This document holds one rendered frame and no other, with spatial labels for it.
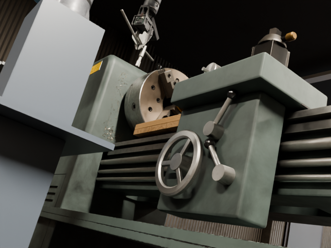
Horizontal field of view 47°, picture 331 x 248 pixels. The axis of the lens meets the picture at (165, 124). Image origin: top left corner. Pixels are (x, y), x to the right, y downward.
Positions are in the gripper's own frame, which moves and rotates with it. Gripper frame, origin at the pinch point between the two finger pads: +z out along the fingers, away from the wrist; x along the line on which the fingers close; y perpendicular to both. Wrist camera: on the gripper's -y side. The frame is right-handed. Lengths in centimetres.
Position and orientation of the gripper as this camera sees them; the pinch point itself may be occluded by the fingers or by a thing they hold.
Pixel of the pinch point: (139, 48)
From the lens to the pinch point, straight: 182.4
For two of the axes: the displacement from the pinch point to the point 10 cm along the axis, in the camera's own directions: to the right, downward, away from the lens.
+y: -4.2, -4.1, -8.1
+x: 8.6, 0.9, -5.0
